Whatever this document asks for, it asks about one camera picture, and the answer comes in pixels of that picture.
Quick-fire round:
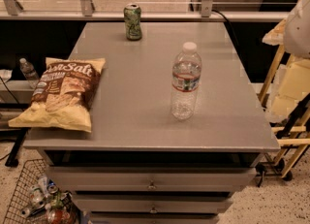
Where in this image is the grey drawer cabinet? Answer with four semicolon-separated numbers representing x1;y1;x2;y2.
25;22;279;224

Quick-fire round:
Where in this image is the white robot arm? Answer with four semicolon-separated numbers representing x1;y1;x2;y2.
284;0;310;59

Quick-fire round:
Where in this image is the wire basket with trash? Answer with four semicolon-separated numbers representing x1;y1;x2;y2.
2;159;78;224

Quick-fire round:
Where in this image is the green soda can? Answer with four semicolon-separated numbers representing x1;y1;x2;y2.
123;3;142;41

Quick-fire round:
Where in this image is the yellow brown chip bag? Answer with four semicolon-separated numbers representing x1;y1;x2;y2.
9;57;106;133

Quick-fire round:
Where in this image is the clear plastic water bottle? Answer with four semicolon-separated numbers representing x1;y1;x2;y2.
170;42;202;120

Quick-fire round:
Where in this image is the small water bottle on shelf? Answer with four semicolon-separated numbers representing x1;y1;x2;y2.
19;58;39;88

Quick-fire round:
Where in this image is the black power cable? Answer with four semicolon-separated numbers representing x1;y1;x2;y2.
211;9;240;47

